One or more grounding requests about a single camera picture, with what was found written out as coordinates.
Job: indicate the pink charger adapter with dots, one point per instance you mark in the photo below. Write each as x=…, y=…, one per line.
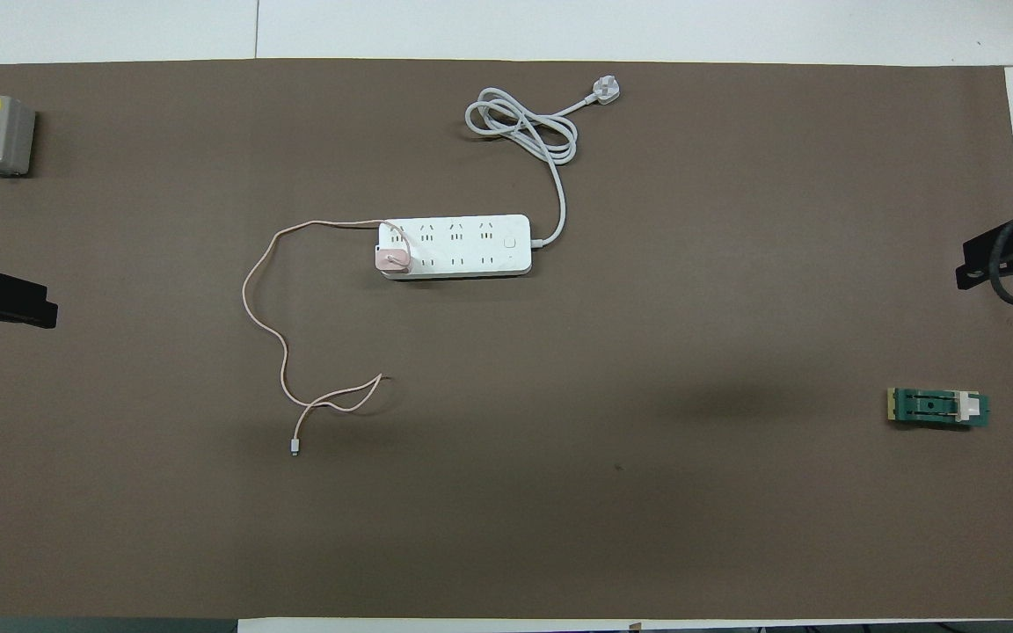
x=392, y=258

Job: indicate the white power strip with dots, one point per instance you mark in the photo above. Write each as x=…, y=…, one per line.
x=471, y=251

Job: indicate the brown table mat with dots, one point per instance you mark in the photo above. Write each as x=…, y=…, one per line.
x=506, y=492

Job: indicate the green knife switch yellow base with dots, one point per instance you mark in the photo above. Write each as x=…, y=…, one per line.
x=933, y=407

